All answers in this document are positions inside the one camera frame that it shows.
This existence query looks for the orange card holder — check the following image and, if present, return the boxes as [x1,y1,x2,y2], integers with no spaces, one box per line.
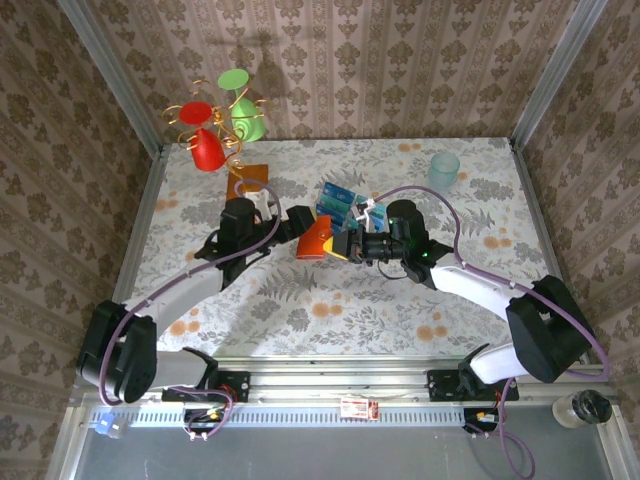
[295,214,335,262]

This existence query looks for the clear acrylic card stand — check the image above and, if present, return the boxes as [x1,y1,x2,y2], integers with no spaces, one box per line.
[312,179,390,237]

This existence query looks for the teal credit card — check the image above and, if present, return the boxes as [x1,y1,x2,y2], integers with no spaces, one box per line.
[351,192,389,224]
[316,193,354,211]

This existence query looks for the red wine glass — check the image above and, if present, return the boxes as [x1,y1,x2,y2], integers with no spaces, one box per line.
[178,100,227,174]

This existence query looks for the frosted teal glass cup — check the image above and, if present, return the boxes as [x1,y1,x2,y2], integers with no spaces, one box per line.
[425,152,462,194]

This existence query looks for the green wine glass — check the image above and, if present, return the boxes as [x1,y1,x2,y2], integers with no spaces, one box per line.
[217,69,268,144]

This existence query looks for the red and white label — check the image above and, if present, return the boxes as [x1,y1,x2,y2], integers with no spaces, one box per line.
[340,397,380,420]

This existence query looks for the black power connector block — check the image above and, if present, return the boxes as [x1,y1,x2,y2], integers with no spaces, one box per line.
[462,407,502,435]
[182,407,227,435]

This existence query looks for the blue and clear plug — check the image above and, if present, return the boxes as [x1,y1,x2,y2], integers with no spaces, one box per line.
[92,412,131,440]

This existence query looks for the clear jar black lid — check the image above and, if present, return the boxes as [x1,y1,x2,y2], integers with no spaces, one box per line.
[551,389,614,429]

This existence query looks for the gold wire rack wooden base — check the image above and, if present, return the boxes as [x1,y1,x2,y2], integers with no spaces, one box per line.
[160,77,274,202]

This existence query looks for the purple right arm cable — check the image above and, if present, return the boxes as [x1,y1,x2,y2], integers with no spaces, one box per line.
[369,185,611,479]

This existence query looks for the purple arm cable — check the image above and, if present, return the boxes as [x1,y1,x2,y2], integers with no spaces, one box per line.
[99,178,282,441]
[369,185,611,479]

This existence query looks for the aluminium table side rail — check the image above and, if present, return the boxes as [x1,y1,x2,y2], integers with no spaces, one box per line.
[112,143,169,306]
[508,137,571,301]

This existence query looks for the long aluminium base rail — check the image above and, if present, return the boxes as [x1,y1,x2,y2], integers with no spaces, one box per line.
[69,354,621,407]

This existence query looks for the grey slotted cable duct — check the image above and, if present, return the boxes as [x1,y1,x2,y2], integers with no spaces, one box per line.
[119,410,471,429]

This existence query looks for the aluminium frame post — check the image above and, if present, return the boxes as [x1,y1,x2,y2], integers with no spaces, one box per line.
[509,0,611,151]
[55,0,166,157]

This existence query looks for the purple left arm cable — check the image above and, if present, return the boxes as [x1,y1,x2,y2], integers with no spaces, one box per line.
[99,178,282,441]

